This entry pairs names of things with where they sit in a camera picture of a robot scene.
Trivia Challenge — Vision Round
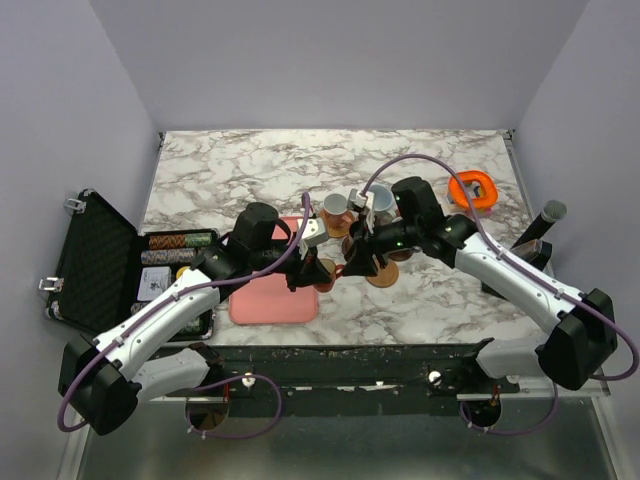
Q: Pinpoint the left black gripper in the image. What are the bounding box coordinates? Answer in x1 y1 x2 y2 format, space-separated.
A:
251 240 332 293

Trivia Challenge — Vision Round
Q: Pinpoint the light wood coaster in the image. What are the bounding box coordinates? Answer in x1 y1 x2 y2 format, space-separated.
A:
366 260 400 288

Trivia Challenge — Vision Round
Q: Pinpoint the woven rattan coaster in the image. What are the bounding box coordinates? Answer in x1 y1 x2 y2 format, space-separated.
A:
327 223 350 238

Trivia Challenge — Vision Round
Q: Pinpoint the white cup brown handle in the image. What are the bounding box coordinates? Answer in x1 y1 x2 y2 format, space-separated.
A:
322 193 353 228

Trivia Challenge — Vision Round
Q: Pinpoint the light blue cup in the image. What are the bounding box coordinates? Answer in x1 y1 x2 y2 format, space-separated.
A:
369 184 395 222

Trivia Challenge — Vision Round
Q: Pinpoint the orange red cup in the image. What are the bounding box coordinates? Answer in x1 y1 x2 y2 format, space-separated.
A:
315 258 344 293

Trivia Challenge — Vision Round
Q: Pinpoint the dark wood coaster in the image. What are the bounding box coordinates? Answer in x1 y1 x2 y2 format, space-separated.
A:
341 235 353 257

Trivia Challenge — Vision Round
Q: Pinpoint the small white cup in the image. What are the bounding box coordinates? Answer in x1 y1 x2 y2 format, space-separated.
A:
388 247 420 262

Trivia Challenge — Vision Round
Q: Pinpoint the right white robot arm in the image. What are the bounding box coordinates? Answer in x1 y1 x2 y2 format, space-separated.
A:
342 176 617 392

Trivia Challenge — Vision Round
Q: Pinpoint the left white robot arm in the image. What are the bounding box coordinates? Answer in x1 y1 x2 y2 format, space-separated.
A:
57 194 329 435

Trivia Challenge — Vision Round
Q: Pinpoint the pink plastic tray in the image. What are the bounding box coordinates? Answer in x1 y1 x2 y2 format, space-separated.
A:
228 215 320 326

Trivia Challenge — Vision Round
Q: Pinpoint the black microphone stand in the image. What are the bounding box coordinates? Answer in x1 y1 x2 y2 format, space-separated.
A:
510 239 553 271

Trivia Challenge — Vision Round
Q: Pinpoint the black grey microphone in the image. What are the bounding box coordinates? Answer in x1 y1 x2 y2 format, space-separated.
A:
512 200 568 248

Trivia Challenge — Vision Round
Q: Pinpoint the black poker chip case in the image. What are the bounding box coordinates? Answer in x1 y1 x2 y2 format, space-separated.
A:
39 189 220 336

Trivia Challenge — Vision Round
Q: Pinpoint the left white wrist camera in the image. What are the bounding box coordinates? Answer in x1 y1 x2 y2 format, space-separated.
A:
297 218 329 248

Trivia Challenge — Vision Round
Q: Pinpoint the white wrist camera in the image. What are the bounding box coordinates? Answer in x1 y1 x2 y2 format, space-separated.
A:
347 189 375 219
297 218 329 248

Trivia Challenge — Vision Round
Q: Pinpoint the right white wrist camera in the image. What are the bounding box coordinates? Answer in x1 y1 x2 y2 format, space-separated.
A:
347 189 375 219

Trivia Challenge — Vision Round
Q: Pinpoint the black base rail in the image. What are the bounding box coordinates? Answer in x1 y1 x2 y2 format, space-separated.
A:
173 344 551 417

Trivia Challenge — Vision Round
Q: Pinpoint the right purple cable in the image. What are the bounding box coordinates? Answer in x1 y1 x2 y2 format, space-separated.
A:
358 153 640 435

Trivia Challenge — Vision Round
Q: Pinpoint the purple cable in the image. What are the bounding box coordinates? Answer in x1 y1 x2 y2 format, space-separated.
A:
358 153 640 435
57 192 314 441

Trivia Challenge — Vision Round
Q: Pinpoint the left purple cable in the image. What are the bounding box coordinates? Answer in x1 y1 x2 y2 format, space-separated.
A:
57 192 314 441

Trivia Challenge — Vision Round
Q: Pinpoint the aluminium rail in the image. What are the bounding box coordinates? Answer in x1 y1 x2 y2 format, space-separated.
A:
457 374 612 402

